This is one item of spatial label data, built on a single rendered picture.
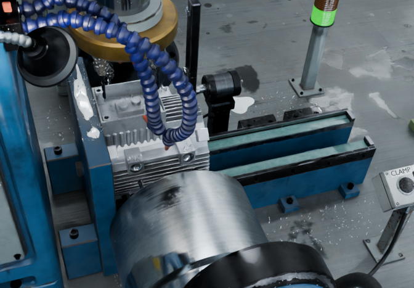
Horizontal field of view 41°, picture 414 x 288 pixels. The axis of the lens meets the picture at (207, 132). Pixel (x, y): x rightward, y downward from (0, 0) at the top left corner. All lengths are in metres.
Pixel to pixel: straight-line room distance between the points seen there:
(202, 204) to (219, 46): 0.97
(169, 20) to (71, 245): 0.48
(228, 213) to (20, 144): 0.33
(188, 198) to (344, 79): 0.96
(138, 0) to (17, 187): 0.34
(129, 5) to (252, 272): 0.48
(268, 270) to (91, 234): 0.62
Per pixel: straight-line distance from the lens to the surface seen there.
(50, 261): 1.09
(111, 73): 1.25
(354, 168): 1.38
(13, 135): 0.83
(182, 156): 1.06
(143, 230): 0.87
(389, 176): 1.10
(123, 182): 1.09
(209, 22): 1.88
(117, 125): 1.03
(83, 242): 1.13
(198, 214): 0.85
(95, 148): 0.98
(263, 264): 0.58
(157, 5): 0.92
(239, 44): 1.79
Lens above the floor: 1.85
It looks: 45 degrees down
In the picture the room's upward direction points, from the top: 5 degrees clockwise
